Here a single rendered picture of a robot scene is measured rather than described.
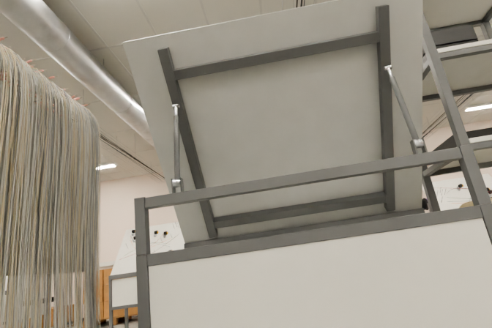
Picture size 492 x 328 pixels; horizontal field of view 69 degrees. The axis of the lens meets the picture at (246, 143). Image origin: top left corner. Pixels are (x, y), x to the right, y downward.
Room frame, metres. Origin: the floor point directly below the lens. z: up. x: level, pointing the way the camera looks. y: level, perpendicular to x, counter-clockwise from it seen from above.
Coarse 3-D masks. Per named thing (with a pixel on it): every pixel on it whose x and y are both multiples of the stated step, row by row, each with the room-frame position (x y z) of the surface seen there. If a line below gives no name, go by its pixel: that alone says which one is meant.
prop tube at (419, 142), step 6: (390, 78) 1.25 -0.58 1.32; (396, 84) 1.24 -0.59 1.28; (396, 90) 1.24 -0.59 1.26; (396, 96) 1.24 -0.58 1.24; (402, 96) 1.24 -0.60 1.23; (402, 102) 1.23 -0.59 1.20; (402, 108) 1.23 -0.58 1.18; (408, 114) 1.22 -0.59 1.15; (408, 120) 1.22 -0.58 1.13; (408, 126) 1.22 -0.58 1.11; (414, 132) 1.21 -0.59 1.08; (414, 138) 1.20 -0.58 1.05; (420, 138) 1.20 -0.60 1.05; (420, 144) 1.20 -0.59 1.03
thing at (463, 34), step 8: (432, 32) 1.48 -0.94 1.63; (440, 32) 1.47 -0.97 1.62; (448, 32) 1.47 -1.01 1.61; (456, 32) 1.47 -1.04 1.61; (464, 32) 1.47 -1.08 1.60; (472, 32) 1.47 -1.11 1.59; (440, 40) 1.47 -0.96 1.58; (448, 40) 1.47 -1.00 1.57; (456, 40) 1.47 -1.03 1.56; (464, 40) 1.47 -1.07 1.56; (472, 40) 1.47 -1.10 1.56; (424, 56) 1.55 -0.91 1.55
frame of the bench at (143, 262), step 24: (408, 216) 1.20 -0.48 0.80; (432, 216) 1.19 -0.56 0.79; (456, 216) 1.19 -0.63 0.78; (480, 216) 1.18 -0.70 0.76; (240, 240) 1.25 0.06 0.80; (264, 240) 1.24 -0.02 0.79; (288, 240) 1.23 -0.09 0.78; (312, 240) 1.22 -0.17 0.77; (144, 264) 1.27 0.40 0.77; (144, 288) 1.27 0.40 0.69; (144, 312) 1.27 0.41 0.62
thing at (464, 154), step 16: (384, 160) 1.20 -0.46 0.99; (400, 160) 1.20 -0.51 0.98; (416, 160) 1.19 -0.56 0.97; (432, 160) 1.19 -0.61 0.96; (448, 160) 1.20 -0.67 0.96; (464, 160) 1.18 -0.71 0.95; (288, 176) 1.23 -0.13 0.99; (304, 176) 1.22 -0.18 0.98; (320, 176) 1.22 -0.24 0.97; (336, 176) 1.22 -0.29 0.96; (352, 176) 1.24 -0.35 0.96; (464, 176) 1.21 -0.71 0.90; (480, 176) 1.18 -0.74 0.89; (192, 192) 1.26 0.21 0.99; (208, 192) 1.25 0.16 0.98; (224, 192) 1.25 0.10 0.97; (240, 192) 1.24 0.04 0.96; (256, 192) 1.27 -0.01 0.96; (480, 192) 1.18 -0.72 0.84; (144, 208) 1.27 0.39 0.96; (144, 224) 1.27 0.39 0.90; (144, 240) 1.27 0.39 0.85
